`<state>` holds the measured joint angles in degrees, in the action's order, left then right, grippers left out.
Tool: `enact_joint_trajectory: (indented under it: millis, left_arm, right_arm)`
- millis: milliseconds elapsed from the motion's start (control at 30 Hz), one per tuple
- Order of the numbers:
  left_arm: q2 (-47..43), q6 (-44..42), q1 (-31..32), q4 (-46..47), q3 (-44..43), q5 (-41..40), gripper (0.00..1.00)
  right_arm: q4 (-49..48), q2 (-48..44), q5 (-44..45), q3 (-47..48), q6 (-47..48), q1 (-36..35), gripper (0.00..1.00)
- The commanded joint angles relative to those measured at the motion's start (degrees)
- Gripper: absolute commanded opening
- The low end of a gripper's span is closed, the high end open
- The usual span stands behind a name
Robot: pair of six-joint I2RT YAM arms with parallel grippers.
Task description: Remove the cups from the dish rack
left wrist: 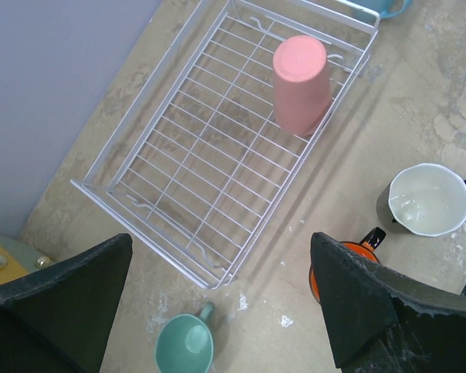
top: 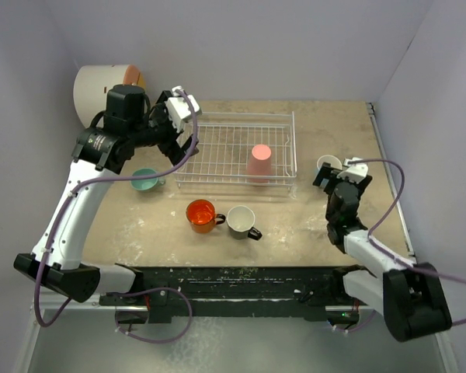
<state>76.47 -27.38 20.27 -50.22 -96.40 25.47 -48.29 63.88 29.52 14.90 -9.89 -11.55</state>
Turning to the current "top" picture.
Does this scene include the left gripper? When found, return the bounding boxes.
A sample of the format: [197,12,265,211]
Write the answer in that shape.
[129,92,198,166]

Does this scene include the light blue mug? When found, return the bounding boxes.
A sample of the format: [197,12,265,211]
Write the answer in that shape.
[316,155,343,176]

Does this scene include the mint green cup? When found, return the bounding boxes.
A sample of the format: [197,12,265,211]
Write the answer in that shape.
[130,168,165,192]

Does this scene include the orange mug black handle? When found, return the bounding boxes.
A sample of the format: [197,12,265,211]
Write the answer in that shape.
[186,199,226,234]

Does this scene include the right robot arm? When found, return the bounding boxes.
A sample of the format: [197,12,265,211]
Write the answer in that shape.
[313,158,453,342]

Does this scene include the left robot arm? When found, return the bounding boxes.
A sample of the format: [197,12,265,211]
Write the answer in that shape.
[13,84,201,302]

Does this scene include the pink cup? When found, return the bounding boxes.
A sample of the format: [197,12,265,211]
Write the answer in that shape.
[246,144,272,183]

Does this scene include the round white drawer cabinet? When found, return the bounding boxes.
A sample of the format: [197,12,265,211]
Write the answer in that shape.
[73,64,146,127]

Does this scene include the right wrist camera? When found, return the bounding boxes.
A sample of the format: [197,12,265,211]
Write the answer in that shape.
[338,157,369,182]

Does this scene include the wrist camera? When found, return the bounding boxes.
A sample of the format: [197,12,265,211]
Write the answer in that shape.
[165,85,202,132]
[338,157,369,182]

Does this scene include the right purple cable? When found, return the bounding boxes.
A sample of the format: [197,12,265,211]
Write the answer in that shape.
[349,158,466,335]

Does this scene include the purple cable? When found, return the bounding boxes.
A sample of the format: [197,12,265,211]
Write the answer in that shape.
[349,158,466,335]
[33,88,201,345]

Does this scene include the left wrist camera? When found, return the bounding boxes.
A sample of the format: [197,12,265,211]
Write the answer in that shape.
[165,85,202,132]

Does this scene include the white wire dish rack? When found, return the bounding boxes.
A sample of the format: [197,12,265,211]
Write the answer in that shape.
[174,112,297,189]

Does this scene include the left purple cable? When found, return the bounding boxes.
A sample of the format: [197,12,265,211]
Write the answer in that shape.
[33,88,201,345]

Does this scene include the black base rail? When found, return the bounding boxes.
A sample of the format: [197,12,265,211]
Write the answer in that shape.
[54,266,419,323]

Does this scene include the aluminium frame rail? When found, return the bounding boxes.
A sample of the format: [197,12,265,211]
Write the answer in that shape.
[30,101,461,373]

